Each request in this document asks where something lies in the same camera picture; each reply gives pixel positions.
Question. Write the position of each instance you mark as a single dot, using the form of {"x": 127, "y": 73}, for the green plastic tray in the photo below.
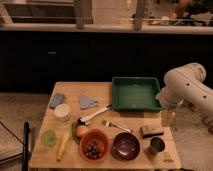
{"x": 135, "y": 94}

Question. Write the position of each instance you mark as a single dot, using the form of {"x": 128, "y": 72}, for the blue sponge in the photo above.
{"x": 56, "y": 100}

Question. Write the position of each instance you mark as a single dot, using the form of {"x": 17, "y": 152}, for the green plastic lid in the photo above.
{"x": 48, "y": 138}

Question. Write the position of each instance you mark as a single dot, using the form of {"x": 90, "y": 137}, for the green leaf vegetable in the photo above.
{"x": 73, "y": 129}

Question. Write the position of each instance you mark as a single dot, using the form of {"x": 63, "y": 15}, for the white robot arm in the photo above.
{"x": 185, "y": 83}

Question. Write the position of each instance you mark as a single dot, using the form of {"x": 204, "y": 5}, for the dark purple bowl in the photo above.
{"x": 125, "y": 147}

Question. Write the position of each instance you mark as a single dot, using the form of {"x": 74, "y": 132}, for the orange bowl with grapes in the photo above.
{"x": 94, "y": 146}

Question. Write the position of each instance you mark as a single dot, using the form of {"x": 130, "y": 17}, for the metal fork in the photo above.
{"x": 110, "y": 124}

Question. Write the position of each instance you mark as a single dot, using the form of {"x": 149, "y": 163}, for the small metal cup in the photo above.
{"x": 157, "y": 145}

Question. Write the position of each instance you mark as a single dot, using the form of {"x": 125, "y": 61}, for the blue-grey towel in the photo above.
{"x": 87, "y": 102}

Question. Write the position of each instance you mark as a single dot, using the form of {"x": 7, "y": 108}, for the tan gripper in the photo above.
{"x": 167, "y": 117}

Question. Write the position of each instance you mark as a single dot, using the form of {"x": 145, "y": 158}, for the brown block sponge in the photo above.
{"x": 150, "y": 131}

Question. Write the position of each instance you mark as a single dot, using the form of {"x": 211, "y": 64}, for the black pole stand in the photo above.
{"x": 25, "y": 157}

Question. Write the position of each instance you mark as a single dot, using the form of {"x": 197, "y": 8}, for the orange fruit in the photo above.
{"x": 81, "y": 130}

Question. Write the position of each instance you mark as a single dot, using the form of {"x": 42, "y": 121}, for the white plastic cup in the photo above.
{"x": 62, "y": 112}

